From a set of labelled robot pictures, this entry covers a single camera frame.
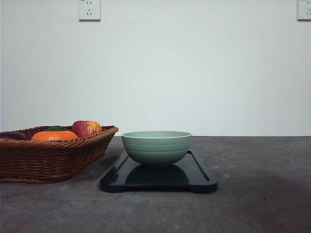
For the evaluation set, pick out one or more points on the green ceramic bowl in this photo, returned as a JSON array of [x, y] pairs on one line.
[[157, 147]]

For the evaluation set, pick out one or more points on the brown wicker basket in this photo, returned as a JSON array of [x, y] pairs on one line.
[[50, 156]]

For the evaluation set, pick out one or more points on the dark rectangular tray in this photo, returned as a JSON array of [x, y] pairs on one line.
[[187, 175]]

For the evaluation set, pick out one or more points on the red yellow apple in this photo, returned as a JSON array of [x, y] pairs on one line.
[[86, 127]]

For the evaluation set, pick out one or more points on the green avocado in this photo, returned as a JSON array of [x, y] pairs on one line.
[[56, 128]]

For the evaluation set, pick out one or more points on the orange mandarin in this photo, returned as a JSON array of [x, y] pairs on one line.
[[54, 135]]

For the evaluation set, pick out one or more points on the dark red plum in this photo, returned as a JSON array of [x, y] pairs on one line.
[[12, 135]]

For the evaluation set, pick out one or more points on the white wall socket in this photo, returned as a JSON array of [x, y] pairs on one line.
[[303, 11], [89, 10]]

